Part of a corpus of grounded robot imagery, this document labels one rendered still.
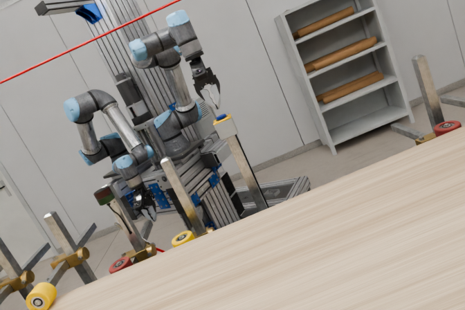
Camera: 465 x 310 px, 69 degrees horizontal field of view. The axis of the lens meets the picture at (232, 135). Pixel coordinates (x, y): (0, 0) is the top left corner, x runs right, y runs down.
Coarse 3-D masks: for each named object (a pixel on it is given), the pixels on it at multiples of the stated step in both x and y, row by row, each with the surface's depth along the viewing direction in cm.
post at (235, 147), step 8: (232, 136) 126; (232, 144) 126; (240, 144) 128; (232, 152) 127; (240, 152) 127; (240, 160) 128; (240, 168) 128; (248, 168) 129; (248, 176) 129; (248, 184) 130; (256, 184) 130; (256, 192) 131; (256, 200) 132; (264, 200) 133; (264, 208) 133
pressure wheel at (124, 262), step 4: (116, 260) 127; (120, 260) 126; (124, 260) 125; (128, 260) 123; (112, 264) 125; (116, 264) 124; (120, 264) 123; (124, 264) 121; (128, 264) 122; (132, 264) 124; (112, 268) 122; (116, 268) 120; (120, 268) 120; (112, 272) 120
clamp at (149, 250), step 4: (148, 244) 138; (152, 244) 137; (144, 248) 135; (148, 248) 135; (152, 248) 136; (128, 252) 138; (132, 252) 136; (140, 252) 134; (144, 252) 134; (148, 252) 134; (152, 252) 134; (156, 252) 138; (128, 256) 134; (132, 256) 134; (136, 256) 134; (140, 256) 134; (144, 256) 134; (148, 256) 134; (152, 256) 135; (140, 260) 135
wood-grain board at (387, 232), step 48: (432, 144) 110; (336, 192) 107; (384, 192) 96; (432, 192) 87; (192, 240) 118; (240, 240) 105; (288, 240) 94; (336, 240) 85; (384, 240) 78; (432, 240) 72; (96, 288) 115; (144, 288) 102; (192, 288) 92; (240, 288) 84; (288, 288) 77; (336, 288) 71; (384, 288) 66; (432, 288) 62
